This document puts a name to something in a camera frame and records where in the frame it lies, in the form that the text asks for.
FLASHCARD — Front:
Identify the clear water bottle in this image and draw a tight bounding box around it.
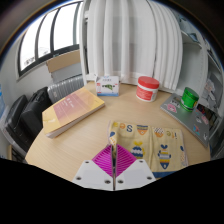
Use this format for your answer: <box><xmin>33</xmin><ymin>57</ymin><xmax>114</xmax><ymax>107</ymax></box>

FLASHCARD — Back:
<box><xmin>0</xmin><ymin>83</ymin><xmax>6</xmax><ymax>118</ymax></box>

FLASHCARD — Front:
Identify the yellow fish-print towel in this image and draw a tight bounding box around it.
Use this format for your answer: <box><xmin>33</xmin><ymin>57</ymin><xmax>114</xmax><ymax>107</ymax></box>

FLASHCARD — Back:
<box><xmin>106</xmin><ymin>120</ymin><xmax>189</xmax><ymax>179</ymax></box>

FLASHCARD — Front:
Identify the dark-framed window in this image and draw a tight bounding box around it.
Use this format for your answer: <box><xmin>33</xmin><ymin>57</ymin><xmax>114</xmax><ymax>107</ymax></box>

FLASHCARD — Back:
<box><xmin>16</xmin><ymin>1</ymin><xmax>84</xmax><ymax>81</ymax></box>

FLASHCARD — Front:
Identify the cardboard box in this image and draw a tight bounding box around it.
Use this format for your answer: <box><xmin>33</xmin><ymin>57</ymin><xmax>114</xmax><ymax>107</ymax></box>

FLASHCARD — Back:
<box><xmin>45</xmin><ymin>49</ymin><xmax>83</xmax><ymax>74</ymax></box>

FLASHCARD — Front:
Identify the white jar with red lid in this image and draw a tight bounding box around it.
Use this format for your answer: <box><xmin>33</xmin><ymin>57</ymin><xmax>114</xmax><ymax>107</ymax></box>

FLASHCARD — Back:
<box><xmin>135</xmin><ymin>75</ymin><xmax>161</xmax><ymax>103</ymax></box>

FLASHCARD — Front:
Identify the silver ribbed suitcase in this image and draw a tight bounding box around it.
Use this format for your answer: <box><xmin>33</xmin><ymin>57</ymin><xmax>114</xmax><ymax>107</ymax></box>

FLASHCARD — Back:
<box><xmin>46</xmin><ymin>63</ymin><xmax>86</xmax><ymax>104</ymax></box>

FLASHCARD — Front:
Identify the white shelf unit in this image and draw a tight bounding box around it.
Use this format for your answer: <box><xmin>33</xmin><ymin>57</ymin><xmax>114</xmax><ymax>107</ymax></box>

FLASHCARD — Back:
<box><xmin>178</xmin><ymin>13</ymin><xmax>224</xmax><ymax>158</ymax></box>

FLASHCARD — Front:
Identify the small white and blue box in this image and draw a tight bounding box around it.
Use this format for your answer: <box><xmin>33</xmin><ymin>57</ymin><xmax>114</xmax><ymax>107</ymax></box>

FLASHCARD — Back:
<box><xmin>95</xmin><ymin>75</ymin><xmax>121</xmax><ymax>98</ymax></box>

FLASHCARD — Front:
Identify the white curtain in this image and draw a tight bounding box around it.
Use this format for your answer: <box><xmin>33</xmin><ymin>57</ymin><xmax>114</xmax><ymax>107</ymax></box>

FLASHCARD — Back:
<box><xmin>85</xmin><ymin>0</ymin><xmax>184</xmax><ymax>92</ymax></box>

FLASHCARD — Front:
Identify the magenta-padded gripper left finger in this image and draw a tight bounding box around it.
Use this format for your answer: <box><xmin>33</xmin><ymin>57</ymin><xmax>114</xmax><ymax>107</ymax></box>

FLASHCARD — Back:
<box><xmin>71</xmin><ymin>143</ymin><xmax>116</xmax><ymax>192</ymax></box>

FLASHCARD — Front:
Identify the yellow and pink book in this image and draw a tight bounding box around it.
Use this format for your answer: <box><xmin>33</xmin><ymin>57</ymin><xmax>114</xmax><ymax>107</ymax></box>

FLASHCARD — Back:
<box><xmin>41</xmin><ymin>86</ymin><xmax>106</xmax><ymax>139</ymax></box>

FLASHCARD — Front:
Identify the grey laptop with stickers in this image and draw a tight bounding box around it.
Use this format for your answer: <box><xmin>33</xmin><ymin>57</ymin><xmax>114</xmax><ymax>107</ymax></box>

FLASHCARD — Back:
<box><xmin>159</xmin><ymin>93</ymin><xmax>218</xmax><ymax>148</ymax></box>

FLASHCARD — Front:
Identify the green can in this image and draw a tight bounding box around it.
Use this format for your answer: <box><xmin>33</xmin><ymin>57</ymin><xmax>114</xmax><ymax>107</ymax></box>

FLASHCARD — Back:
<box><xmin>179</xmin><ymin>86</ymin><xmax>200</xmax><ymax>113</ymax></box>

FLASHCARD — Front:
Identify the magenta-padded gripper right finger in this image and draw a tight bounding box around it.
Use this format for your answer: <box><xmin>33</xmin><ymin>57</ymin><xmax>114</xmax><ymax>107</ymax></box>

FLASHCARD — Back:
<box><xmin>114</xmin><ymin>143</ymin><xmax>157</xmax><ymax>192</ymax></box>

